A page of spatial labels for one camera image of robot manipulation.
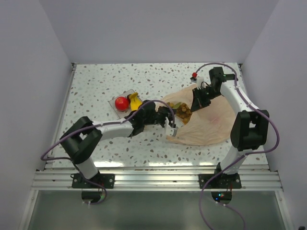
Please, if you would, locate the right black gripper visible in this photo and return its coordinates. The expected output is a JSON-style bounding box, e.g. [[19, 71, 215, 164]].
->
[[191, 86, 222, 113]]

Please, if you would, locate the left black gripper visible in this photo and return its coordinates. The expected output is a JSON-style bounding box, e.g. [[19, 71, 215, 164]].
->
[[143, 106, 176, 128]]

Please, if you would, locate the yellow fake banana bunch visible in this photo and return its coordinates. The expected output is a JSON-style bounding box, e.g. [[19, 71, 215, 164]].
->
[[127, 92, 142, 111]]

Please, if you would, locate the brown longan bunch with leaves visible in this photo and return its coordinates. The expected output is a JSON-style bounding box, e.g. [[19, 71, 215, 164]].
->
[[167, 102, 192, 125]]

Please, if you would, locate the orange translucent plastic bag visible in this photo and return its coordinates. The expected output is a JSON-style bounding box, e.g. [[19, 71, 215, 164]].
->
[[166, 96, 236, 146]]

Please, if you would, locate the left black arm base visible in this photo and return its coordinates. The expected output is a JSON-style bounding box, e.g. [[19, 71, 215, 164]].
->
[[70, 173, 115, 189]]

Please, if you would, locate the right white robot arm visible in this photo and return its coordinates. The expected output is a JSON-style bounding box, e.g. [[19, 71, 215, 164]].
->
[[190, 67, 269, 188]]

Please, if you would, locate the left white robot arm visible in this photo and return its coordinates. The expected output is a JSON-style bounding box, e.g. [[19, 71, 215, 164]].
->
[[59, 100, 176, 188]]

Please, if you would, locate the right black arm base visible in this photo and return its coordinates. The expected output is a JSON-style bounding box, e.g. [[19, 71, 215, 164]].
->
[[198, 169, 242, 189]]

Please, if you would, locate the clear plastic tray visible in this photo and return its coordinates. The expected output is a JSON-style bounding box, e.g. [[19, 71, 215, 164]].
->
[[108, 89, 143, 118]]

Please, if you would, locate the red apple with yellow patch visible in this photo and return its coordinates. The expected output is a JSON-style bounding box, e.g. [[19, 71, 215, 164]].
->
[[115, 96, 130, 112]]

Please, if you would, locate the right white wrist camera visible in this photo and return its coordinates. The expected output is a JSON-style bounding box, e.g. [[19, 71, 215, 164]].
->
[[190, 72, 204, 89]]

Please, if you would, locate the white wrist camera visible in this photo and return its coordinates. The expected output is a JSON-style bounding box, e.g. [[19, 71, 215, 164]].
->
[[190, 72, 204, 89], [164, 118, 178, 137]]

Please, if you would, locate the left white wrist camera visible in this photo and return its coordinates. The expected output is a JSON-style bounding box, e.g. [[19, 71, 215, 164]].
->
[[164, 118, 178, 137]]

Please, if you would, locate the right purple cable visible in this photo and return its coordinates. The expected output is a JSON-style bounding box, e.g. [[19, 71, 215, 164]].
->
[[195, 62, 280, 230]]

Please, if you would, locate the aluminium mounting rail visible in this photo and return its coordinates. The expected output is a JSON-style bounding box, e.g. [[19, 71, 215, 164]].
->
[[31, 165, 283, 191]]

